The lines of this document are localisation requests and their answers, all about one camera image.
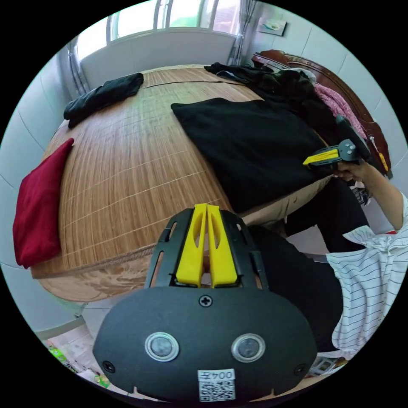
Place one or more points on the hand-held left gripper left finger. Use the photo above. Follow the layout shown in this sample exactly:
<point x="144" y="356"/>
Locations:
<point x="195" y="248"/>

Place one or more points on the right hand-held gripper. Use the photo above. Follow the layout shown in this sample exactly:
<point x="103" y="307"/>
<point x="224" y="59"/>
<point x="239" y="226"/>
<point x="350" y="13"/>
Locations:
<point x="352" y="140"/>

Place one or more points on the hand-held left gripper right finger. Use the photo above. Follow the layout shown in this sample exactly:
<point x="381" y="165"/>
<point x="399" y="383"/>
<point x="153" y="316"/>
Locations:
<point x="220" y="251"/>

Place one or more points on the black pants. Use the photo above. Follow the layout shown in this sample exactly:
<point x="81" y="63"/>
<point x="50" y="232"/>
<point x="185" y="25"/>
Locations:
<point x="248" y="143"/>

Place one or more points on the person's right forearm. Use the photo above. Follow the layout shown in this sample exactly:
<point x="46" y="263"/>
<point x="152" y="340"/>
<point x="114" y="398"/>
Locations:
<point x="385" y="197"/>

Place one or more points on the person's right hand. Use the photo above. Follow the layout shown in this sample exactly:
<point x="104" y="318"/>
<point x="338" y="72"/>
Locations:
<point x="353" y="172"/>

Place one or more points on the pile of clothes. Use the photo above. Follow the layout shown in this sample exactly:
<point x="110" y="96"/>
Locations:
<point x="287" y="83"/>

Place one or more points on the bed with woven mat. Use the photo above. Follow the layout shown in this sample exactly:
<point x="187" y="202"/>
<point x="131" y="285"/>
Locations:
<point x="127" y="165"/>

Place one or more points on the person's body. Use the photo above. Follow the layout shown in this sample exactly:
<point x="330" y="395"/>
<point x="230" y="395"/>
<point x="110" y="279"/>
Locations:
<point x="366" y="271"/>

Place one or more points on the grey curtain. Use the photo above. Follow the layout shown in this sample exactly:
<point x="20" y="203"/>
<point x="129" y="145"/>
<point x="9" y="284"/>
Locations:
<point x="239" y="38"/>

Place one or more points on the folded red garment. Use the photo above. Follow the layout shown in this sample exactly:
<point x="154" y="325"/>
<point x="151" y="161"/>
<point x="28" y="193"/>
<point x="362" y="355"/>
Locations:
<point x="38" y="207"/>

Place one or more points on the folded black garment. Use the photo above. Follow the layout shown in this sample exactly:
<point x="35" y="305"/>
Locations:
<point x="102" y="95"/>

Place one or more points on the window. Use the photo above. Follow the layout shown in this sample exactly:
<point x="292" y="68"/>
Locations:
<point x="178" y="16"/>

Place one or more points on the framed wall picture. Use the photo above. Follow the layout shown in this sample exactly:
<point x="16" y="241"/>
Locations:
<point x="272" y="27"/>

